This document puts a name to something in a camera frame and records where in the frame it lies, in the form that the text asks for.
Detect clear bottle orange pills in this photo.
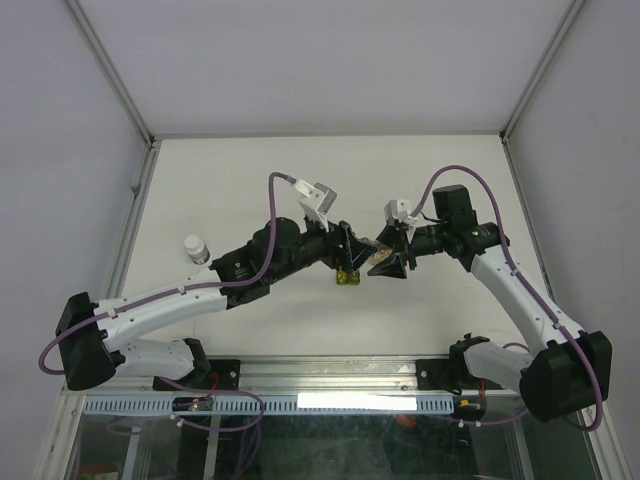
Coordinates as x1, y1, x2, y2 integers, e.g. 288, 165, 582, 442
367, 241, 394, 266

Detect white cap pill bottle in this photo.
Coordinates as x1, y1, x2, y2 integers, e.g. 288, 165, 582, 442
183, 235, 210, 265

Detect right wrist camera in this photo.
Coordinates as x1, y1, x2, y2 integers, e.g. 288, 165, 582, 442
384, 199, 417, 229

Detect aluminium mounting rail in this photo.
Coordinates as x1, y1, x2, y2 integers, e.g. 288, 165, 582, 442
62, 353, 601, 399

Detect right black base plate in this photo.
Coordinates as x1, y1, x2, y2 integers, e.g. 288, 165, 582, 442
414, 358, 504, 395

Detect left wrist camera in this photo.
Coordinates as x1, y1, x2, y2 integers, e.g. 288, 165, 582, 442
293, 179, 337, 231

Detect green pill box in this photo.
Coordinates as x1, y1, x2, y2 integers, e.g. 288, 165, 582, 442
336, 270, 361, 286

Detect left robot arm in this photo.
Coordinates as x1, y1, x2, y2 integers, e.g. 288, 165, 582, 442
55, 217, 376, 391

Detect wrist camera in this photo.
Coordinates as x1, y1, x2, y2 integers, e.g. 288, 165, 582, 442
293, 179, 337, 231
384, 199, 417, 229

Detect white slotted cable duct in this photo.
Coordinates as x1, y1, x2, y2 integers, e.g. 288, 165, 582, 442
83, 393, 454, 417

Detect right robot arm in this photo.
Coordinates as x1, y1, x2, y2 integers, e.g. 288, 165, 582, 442
369, 185, 612, 422

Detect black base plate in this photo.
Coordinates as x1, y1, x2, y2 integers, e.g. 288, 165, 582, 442
174, 358, 242, 391
414, 358, 504, 395

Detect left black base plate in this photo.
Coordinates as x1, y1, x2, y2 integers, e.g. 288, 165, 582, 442
174, 358, 242, 391

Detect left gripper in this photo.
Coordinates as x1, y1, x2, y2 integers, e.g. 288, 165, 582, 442
269, 211, 377, 284

